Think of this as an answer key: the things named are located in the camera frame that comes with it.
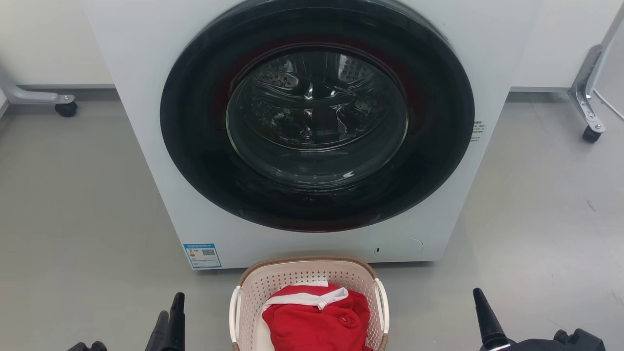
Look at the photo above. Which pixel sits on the beige perforated plastic laundry basket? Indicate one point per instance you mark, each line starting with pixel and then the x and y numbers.
pixel 292 275

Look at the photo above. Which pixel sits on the black round washing machine door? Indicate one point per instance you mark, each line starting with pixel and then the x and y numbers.
pixel 195 146

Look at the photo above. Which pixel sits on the black caster wheel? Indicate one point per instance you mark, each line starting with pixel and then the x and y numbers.
pixel 66 109
pixel 591 134

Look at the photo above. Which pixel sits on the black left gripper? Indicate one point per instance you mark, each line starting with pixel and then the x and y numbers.
pixel 90 347

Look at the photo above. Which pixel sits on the round white filter cover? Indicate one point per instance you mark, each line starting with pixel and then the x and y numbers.
pixel 402 248

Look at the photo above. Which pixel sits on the blue energy label sticker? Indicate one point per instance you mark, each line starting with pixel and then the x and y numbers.
pixel 202 256

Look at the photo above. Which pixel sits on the white washing machine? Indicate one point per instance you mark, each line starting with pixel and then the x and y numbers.
pixel 146 146

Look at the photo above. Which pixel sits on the red garment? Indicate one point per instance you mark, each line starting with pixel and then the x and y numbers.
pixel 317 326

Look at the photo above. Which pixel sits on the small printed warning label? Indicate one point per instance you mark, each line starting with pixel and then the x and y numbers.
pixel 477 131

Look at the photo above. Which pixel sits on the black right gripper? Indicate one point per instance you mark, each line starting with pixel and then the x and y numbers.
pixel 560 345

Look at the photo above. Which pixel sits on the grey metal frame leg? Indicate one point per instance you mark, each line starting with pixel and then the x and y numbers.
pixel 29 96
pixel 587 83

